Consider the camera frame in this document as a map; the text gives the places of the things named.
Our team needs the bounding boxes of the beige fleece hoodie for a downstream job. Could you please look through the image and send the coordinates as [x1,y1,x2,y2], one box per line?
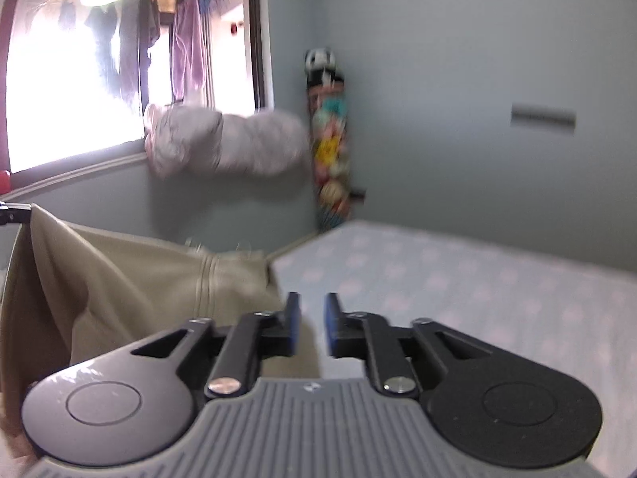
[0,203,320,439]

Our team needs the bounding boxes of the dark hanging clothes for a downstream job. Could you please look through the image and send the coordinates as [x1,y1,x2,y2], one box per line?
[85,0,141,102]

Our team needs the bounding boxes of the pink rolled duvet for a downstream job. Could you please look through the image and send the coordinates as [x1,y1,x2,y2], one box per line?
[144,104,310,178]

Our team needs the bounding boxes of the clear tube of plush toys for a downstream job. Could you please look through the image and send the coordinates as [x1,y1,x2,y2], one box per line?
[308,80,351,232]

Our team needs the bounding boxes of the polka dot bed sheet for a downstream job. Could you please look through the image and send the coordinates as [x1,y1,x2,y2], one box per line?
[273,221,636,477]

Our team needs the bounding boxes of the purple hanging towel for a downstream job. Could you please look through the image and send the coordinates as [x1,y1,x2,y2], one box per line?
[172,0,207,106]

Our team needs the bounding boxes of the pink foam window bumper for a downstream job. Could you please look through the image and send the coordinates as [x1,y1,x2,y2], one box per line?
[1,0,17,194]

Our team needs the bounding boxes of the panda plush toy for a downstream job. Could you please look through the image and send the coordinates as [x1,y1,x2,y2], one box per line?
[305,47,344,90]

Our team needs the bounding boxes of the black wall socket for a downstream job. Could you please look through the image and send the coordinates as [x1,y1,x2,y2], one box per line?
[349,189,367,203]

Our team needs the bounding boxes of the window with dark frame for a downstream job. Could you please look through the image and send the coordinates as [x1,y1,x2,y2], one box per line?
[1,0,267,192]

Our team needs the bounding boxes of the grey wall switch panel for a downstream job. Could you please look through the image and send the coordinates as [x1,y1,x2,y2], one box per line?
[511,104,576,134]

